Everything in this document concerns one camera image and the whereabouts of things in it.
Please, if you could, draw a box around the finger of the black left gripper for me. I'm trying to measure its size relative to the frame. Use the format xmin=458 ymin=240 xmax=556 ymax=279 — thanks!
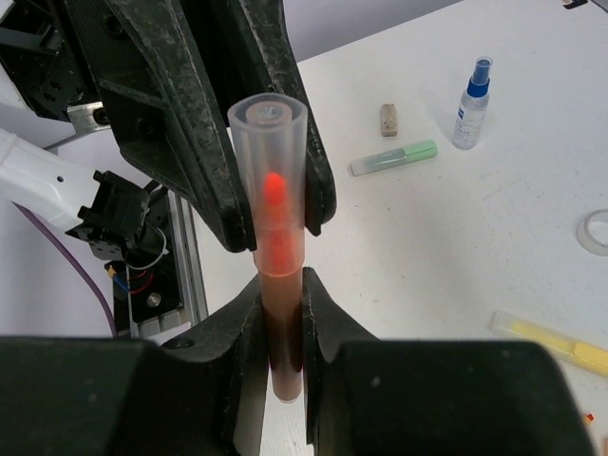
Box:
xmin=64 ymin=1 xmax=255 ymax=252
xmin=227 ymin=1 xmax=337 ymax=237

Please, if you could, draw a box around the green highlighter pen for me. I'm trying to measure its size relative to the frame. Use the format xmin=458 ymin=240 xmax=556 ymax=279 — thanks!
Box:
xmin=349 ymin=140 xmax=438 ymax=177

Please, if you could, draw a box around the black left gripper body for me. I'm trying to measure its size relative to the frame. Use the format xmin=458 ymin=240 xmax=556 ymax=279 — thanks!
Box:
xmin=1 ymin=1 xmax=109 ymax=124

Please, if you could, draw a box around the blue spray bottle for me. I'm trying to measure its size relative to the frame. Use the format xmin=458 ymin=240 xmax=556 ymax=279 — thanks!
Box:
xmin=452 ymin=56 xmax=493 ymax=150

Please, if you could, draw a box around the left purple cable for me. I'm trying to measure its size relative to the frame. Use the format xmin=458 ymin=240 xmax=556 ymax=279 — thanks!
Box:
xmin=13 ymin=201 xmax=118 ymax=338

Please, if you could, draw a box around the clear brown pen cap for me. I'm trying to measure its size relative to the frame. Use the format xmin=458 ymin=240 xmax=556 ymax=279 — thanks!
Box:
xmin=228 ymin=93 xmax=308 ymax=276

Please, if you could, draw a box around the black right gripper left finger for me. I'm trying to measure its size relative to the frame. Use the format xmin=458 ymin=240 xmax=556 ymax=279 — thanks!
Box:
xmin=1 ymin=279 xmax=264 ymax=455

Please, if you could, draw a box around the yellow highlighter pen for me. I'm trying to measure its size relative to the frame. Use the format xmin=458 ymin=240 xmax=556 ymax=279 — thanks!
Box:
xmin=489 ymin=312 xmax=607 ymax=377

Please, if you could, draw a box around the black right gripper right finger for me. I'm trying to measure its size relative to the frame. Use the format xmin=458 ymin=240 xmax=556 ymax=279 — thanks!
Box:
xmin=302 ymin=268 xmax=595 ymax=455

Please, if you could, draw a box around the grey eraser block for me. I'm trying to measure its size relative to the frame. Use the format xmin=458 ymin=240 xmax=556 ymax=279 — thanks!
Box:
xmin=380 ymin=104 xmax=399 ymax=138

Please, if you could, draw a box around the clear tape roll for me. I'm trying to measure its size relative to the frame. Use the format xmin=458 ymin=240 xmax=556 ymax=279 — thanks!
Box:
xmin=576 ymin=209 xmax=607 ymax=257

